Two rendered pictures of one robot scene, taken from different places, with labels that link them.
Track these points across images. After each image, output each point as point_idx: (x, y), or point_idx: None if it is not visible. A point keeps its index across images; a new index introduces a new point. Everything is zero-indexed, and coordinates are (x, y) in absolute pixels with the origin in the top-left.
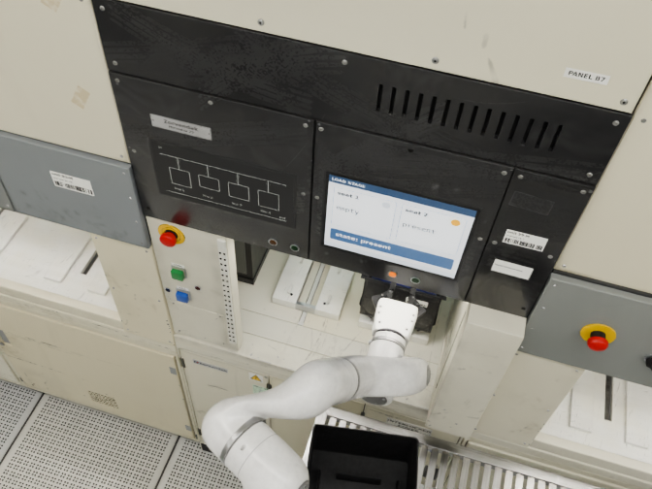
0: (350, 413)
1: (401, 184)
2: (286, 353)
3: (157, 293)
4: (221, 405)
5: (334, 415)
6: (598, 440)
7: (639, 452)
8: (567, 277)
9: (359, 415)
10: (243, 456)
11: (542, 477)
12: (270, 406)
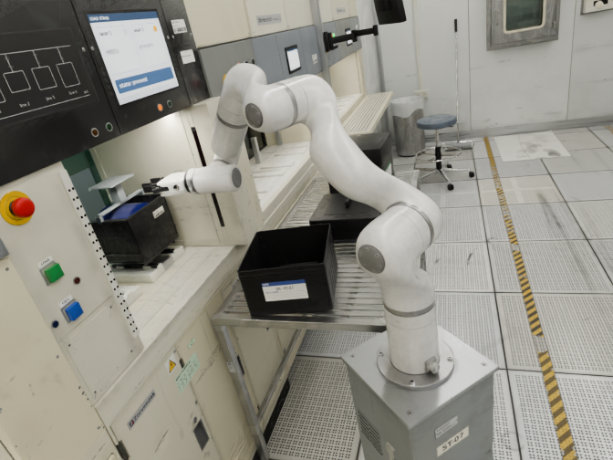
0: (223, 301)
1: (120, 5)
2: (161, 316)
3: (50, 343)
4: (252, 89)
5: (223, 309)
6: (264, 198)
7: (273, 189)
8: (200, 49)
9: (226, 297)
10: (294, 83)
11: (281, 228)
12: (258, 73)
